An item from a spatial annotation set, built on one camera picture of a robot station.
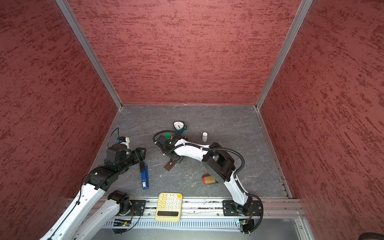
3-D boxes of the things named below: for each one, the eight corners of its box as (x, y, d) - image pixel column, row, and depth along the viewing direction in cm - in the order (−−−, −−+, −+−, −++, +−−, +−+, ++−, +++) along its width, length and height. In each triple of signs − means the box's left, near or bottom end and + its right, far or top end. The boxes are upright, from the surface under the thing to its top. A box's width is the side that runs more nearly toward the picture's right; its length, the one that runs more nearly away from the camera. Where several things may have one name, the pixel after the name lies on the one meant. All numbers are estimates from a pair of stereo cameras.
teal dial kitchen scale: (178, 135, 104) (177, 132, 101) (171, 127, 109) (170, 123, 105) (188, 129, 108) (188, 125, 104) (181, 121, 112) (181, 117, 109)
